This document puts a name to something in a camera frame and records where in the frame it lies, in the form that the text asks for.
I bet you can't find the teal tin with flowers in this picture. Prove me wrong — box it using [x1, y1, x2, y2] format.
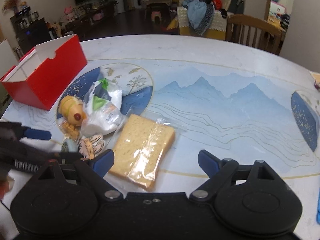
[61, 138, 78, 152]

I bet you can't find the black water dispenser cabinet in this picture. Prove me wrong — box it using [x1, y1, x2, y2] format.
[10, 6, 52, 54]

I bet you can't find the red cardboard box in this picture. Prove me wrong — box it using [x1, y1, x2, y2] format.
[1, 35, 87, 111]

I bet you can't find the yellow capybara plush toy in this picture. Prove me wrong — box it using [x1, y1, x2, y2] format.
[58, 95, 86, 127]

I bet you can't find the white plastic bag package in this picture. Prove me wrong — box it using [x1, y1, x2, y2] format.
[81, 78, 124, 137]

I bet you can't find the pink plastic stool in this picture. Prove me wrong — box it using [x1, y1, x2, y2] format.
[151, 10, 162, 22]

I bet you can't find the small biscuit packet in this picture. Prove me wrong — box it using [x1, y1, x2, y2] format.
[60, 121, 80, 141]

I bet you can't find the wooden chair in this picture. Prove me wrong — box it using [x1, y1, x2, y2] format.
[225, 14, 283, 55]

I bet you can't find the bagged bread slice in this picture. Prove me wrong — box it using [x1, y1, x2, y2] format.
[109, 114, 176, 190]

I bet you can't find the white cabinet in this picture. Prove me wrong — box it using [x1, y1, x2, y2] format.
[0, 39, 18, 77]

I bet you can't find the cartoon girl keychain figure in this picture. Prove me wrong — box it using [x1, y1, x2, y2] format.
[78, 134, 105, 159]

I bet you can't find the pink pig plush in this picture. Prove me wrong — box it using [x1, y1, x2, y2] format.
[64, 6, 75, 22]

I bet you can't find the person's left hand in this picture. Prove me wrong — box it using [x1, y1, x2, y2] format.
[0, 176, 15, 200]

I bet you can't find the sofa with clothes pile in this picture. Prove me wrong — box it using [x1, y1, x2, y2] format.
[167, 0, 245, 40]

